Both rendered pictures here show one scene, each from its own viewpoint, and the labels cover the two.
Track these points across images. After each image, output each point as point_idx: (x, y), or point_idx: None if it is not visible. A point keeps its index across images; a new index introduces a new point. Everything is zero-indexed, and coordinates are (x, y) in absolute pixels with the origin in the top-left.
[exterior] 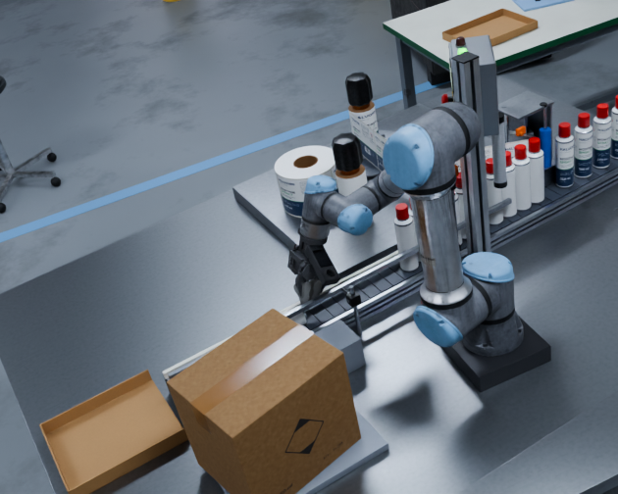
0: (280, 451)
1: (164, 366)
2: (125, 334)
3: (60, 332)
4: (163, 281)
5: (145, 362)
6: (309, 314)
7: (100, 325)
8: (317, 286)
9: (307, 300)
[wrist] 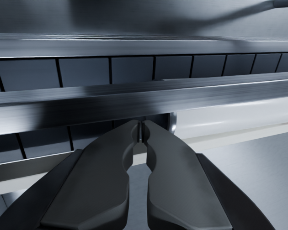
0: None
1: None
2: (273, 201)
3: None
4: None
5: None
6: (119, 119)
7: (273, 217)
8: (98, 183)
9: (155, 134)
